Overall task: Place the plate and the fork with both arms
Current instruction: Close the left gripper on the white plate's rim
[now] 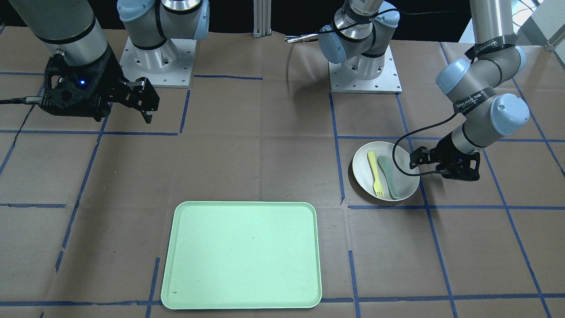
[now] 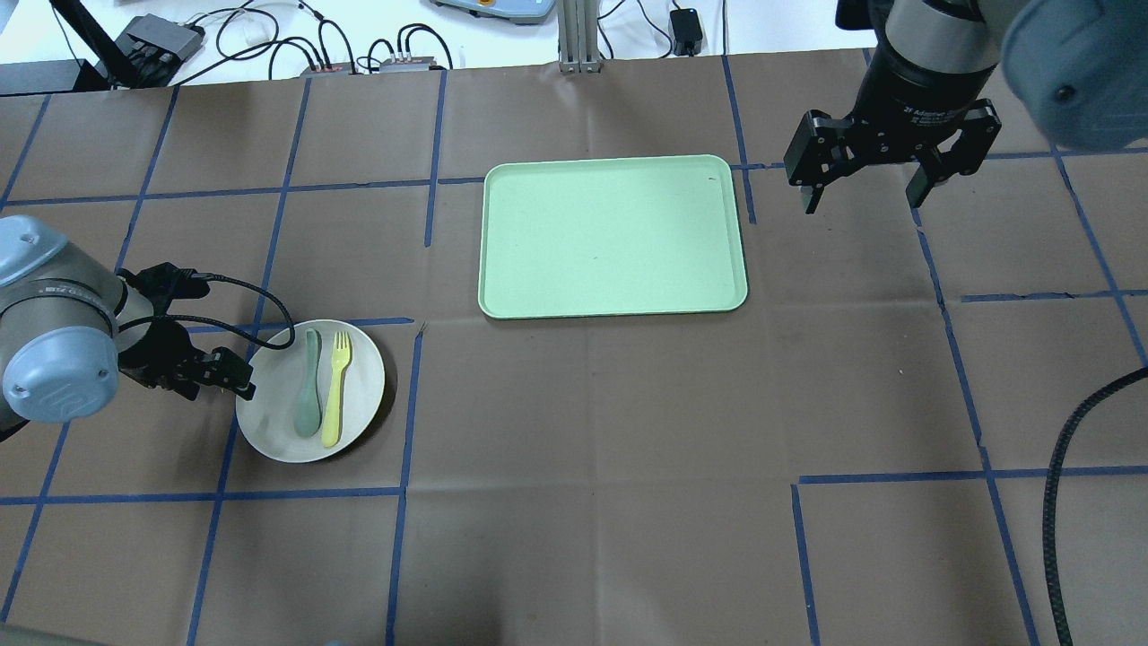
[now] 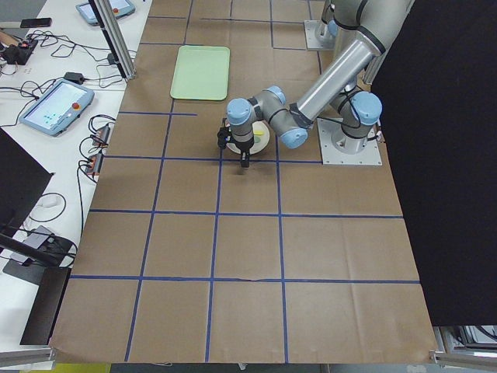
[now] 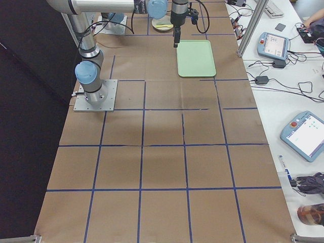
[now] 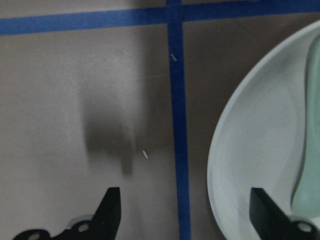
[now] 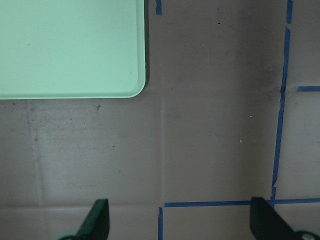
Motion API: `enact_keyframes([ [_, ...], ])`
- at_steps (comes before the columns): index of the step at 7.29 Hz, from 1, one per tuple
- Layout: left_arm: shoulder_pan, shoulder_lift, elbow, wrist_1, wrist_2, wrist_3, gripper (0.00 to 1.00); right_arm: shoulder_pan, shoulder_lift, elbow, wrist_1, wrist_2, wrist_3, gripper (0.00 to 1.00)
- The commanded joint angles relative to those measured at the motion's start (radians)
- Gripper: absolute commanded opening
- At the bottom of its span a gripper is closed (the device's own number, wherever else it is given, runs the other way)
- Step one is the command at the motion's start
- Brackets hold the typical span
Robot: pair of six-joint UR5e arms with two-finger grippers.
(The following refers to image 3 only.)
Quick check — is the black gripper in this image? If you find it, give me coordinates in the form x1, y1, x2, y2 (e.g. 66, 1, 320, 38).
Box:
231, 135, 253, 168

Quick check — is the white round plate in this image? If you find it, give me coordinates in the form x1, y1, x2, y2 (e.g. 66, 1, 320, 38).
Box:
227, 121, 270, 155

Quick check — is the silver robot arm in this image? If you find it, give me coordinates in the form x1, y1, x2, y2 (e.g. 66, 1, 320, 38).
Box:
318, 0, 338, 40
217, 1, 413, 168

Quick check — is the light green tray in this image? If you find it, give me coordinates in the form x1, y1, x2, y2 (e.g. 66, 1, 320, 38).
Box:
170, 45, 231, 101

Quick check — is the black power adapter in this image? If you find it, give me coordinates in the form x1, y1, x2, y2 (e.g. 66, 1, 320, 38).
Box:
64, 71, 85, 85

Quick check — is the blue teach pendant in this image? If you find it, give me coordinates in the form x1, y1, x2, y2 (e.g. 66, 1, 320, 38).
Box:
75, 0, 137, 26
19, 78, 95, 137

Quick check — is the grey hub box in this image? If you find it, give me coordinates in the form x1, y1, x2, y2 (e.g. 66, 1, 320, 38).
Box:
12, 226, 55, 256

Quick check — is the black monitor stand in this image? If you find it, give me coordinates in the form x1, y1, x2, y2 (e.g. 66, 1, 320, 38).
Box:
1, 131, 74, 346

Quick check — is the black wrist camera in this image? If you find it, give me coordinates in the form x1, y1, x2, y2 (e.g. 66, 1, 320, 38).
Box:
217, 127, 231, 150

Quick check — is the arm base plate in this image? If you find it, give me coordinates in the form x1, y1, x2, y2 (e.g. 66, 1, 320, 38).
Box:
317, 118, 382, 166
304, 20, 338, 51

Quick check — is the aluminium frame post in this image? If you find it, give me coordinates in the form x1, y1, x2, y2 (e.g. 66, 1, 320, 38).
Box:
89, 0, 136, 80

